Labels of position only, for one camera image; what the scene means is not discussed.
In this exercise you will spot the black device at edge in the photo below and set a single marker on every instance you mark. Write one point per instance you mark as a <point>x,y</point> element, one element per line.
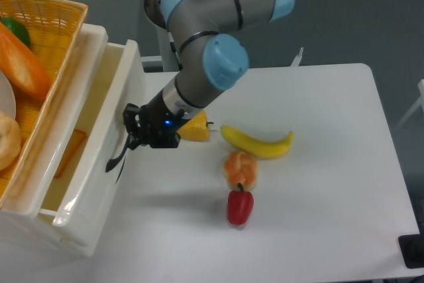
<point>412,250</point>

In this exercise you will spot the orange knotted bread roll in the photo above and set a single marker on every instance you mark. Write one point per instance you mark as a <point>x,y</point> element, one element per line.
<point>240,168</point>

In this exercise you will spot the toast bread slice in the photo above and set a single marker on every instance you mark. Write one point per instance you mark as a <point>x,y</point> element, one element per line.
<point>76,140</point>

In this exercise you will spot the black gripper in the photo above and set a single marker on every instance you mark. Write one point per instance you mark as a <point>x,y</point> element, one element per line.
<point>159,125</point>

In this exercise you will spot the beige bagel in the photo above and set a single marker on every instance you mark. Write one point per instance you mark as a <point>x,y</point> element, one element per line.
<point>10,140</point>

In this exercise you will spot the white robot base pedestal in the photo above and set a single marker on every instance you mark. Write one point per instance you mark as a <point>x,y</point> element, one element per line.
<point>169,56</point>

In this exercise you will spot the white drawer cabinet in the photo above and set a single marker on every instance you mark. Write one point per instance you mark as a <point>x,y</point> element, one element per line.
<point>19,220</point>

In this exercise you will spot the green toy pepper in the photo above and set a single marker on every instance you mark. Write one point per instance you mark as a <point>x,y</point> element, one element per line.
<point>18,29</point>

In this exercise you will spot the red toy bell pepper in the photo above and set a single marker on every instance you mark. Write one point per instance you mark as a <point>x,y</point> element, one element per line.
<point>239,205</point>

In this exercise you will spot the yellow wicker basket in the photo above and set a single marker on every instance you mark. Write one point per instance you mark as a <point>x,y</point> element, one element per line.
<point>53,26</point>

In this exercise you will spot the white plate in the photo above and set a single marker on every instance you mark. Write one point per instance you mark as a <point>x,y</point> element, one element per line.
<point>7,98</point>

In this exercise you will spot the orange baguette bread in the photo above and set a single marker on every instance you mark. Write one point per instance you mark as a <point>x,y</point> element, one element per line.
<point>21,67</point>

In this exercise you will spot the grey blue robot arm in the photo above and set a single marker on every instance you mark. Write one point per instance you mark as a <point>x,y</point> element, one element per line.
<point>211,62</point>

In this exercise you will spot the yellow toy banana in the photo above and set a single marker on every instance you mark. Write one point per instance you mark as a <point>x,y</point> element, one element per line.
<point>256,147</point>

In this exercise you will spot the yellow toy bell pepper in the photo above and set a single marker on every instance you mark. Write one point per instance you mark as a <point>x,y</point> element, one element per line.
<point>197,129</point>

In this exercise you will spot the white top drawer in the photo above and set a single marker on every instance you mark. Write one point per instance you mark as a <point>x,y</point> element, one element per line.
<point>77,203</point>

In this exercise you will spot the white frame at right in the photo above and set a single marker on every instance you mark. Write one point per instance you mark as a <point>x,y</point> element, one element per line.
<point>413,109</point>

